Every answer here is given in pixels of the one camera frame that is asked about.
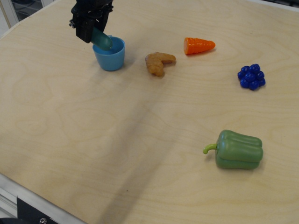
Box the orange toy carrot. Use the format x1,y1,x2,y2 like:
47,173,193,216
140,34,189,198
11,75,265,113
184,37,216,55

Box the teal green toy cucumber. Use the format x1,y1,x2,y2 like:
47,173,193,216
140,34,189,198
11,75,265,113
91,27,113,51

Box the green toy bell pepper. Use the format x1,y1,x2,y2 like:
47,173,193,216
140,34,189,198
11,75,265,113
203,130,263,169

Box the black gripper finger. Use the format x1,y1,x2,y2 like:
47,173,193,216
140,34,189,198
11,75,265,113
75,19,94,43
93,11,110,32

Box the light blue plastic cup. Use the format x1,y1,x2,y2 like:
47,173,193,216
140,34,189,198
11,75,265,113
93,35,126,71

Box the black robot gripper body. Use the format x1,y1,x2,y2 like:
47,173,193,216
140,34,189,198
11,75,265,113
69,0,113,28

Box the blue toy grape bunch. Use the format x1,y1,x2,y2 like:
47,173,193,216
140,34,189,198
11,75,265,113
237,63,266,91

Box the black corner bracket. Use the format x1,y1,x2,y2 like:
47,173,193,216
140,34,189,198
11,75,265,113
17,198,57,224

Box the aluminium table frame rail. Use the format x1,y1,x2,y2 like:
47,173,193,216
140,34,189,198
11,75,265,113
0,174,84,224

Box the tan toy chicken nugget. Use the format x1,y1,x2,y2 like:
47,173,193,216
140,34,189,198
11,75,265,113
145,52,176,77

